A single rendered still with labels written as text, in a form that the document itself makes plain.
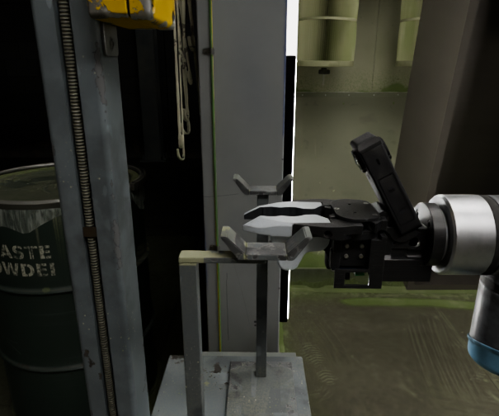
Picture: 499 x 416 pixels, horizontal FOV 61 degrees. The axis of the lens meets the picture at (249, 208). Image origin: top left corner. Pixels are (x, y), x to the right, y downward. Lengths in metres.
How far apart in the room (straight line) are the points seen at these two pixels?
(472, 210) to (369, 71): 2.42
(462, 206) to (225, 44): 0.59
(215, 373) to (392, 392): 1.26
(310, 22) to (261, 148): 1.62
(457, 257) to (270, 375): 0.35
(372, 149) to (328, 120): 2.31
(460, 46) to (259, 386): 1.06
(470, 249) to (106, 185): 0.38
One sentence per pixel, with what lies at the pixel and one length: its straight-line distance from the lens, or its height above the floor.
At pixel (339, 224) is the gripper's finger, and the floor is 1.10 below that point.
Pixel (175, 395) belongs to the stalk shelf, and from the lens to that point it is 0.70.
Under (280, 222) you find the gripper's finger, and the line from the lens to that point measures 0.45.
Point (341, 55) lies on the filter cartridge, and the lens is 2.49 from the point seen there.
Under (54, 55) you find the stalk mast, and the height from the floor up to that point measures 1.26.
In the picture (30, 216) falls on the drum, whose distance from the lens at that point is 1.41.
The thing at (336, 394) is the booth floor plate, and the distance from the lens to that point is 1.85.
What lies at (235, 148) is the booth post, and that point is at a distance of 0.94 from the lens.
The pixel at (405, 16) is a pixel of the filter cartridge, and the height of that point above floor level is 1.51.
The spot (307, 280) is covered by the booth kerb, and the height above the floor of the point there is 0.09.
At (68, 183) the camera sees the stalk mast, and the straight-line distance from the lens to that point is 0.47.
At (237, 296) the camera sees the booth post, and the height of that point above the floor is 0.72.
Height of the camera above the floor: 1.25
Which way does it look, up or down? 18 degrees down
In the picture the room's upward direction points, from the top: straight up
